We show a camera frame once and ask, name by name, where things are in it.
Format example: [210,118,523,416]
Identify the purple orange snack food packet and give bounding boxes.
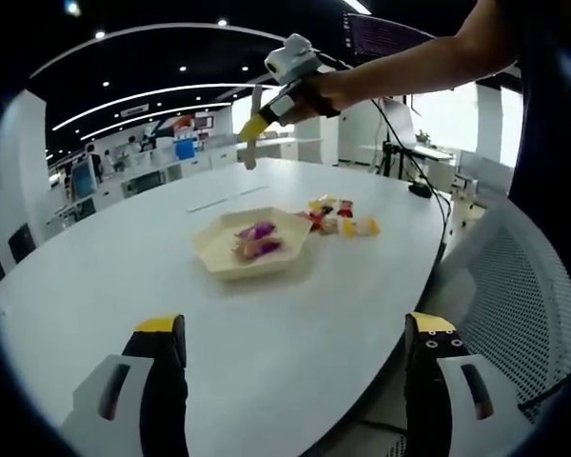
[231,237,285,261]

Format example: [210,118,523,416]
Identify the dark display screen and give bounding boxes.
[342,11,439,61]

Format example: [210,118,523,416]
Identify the beige hexagonal container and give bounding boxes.
[192,205,311,282]

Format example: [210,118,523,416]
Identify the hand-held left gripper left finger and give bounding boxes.
[59,312,189,457]

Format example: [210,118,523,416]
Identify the white tilted panel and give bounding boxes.
[380,97,418,147]

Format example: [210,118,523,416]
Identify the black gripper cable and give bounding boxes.
[368,94,453,263]

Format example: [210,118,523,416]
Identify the black tripod stand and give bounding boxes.
[378,137,410,180]

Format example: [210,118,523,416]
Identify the white mesh office chair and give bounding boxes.
[440,199,571,420]

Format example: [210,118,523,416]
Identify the white cabinet counter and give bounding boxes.
[94,140,299,201]

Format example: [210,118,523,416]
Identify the person's right hand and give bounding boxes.
[292,70,363,123]

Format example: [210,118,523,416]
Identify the grey background chairs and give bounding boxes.
[456,149,515,196]

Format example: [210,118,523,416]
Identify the white background desk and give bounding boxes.
[359,142,458,166]

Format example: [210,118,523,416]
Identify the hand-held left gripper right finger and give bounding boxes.
[404,311,520,457]

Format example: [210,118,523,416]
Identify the pile of snack foods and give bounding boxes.
[292,193,381,239]

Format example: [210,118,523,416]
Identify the person's dark shirt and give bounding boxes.
[506,0,571,206]

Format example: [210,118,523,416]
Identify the brown food tongs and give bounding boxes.
[240,84,264,171]

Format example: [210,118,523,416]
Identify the light blue screen kiosk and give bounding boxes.
[70,160,99,199]

